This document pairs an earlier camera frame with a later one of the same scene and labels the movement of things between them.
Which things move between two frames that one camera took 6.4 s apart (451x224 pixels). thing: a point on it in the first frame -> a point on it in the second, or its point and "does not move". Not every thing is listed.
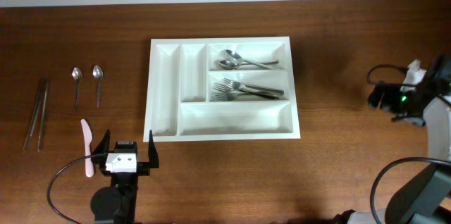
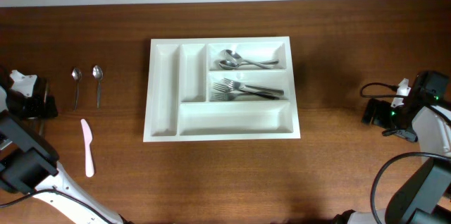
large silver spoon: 228,65 does not move
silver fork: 220,87 does not move
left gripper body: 141,169 -> 47,106
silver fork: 254,87 does not move
